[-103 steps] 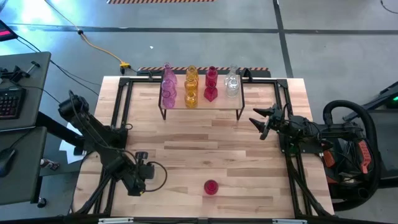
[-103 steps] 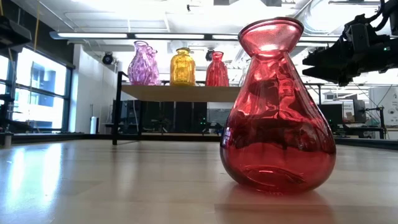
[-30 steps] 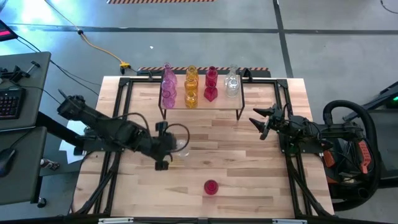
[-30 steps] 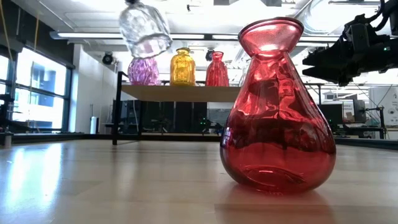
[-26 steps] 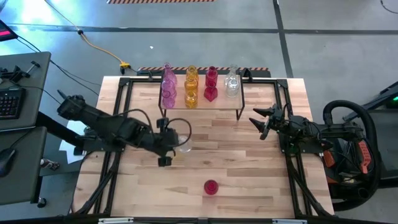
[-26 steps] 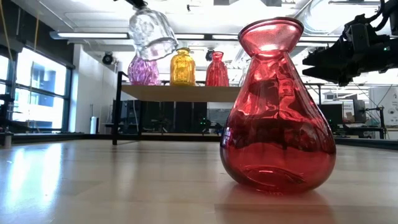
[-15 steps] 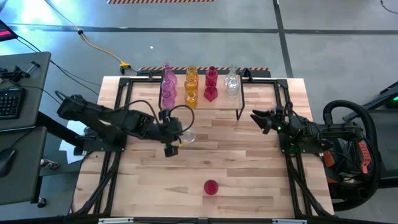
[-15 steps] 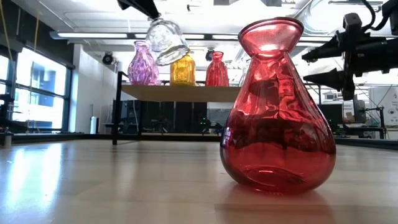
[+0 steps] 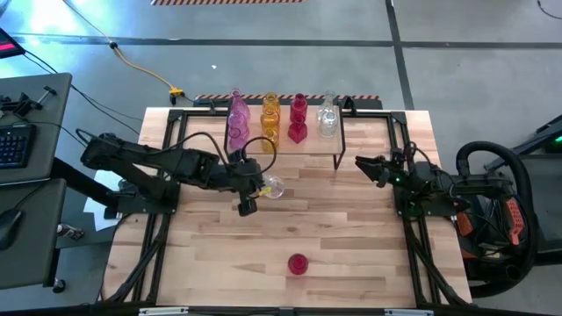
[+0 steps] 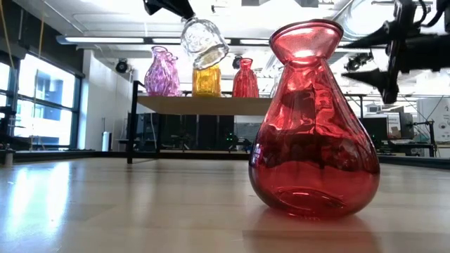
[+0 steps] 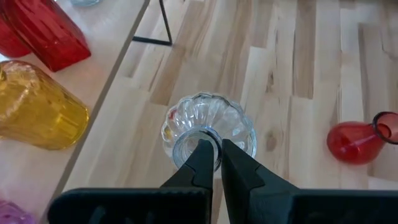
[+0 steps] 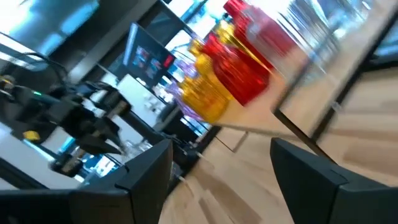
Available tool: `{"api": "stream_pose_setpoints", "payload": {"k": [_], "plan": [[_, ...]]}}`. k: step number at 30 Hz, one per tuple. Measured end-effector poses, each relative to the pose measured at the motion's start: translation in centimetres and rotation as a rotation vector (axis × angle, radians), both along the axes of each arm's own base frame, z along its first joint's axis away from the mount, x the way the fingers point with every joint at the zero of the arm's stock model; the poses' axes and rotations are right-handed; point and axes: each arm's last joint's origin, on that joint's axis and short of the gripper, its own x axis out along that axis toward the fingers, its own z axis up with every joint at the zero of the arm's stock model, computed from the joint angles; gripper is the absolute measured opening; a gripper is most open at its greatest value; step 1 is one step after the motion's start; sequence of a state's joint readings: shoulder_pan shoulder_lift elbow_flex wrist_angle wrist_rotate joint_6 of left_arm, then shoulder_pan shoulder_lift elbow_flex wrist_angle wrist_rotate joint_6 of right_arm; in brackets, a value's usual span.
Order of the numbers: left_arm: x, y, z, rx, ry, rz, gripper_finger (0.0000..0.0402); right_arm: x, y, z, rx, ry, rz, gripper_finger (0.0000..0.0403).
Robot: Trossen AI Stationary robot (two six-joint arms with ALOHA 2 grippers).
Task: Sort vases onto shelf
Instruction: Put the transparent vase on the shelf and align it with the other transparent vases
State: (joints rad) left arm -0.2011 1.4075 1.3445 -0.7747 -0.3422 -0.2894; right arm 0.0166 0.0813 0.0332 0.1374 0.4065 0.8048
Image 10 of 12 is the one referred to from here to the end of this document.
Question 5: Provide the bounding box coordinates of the white machine enclosure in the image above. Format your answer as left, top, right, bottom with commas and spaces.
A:
416, 97, 450, 143

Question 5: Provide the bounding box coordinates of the red teardrop glass vase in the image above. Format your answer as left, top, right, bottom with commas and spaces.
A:
248, 18, 381, 219

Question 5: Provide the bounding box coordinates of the clear glass vase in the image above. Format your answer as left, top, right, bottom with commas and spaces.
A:
180, 16, 230, 70

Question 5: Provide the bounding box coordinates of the black metal table frame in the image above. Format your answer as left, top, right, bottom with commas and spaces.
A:
0, 149, 450, 170

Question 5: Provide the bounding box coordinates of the large window black frame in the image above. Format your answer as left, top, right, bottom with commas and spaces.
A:
0, 52, 84, 157

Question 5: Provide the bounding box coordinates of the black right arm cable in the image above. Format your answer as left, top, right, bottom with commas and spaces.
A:
414, 0, 450, 29

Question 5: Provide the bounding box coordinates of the yellow hanging strap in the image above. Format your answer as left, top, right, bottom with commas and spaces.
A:
37, 13, 46, 60

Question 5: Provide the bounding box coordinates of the black ceiling spotlight cluster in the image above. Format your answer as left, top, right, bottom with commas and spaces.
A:
344, 51, 375, 73

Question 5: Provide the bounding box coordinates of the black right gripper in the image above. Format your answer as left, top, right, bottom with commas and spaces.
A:
340, 0, 450, 105

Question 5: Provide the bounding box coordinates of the black flat computer screen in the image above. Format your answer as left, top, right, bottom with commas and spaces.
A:
360, 117, 390, 142

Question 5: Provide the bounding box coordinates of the small yellow glass vase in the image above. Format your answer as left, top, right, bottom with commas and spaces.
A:
192, 63, 222, 98

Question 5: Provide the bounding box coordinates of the black metal stand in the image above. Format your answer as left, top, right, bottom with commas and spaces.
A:
413, 120, 437, 158

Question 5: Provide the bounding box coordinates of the red ribbed flared glass vase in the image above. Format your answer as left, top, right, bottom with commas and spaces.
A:
232, 58, 260, 98

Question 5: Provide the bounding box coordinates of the purple squat glass vase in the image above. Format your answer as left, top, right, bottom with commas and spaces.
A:
143, 45, 183, 97

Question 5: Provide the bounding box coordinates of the long ceiling light bar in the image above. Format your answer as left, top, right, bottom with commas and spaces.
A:
56, 34, 387, 49

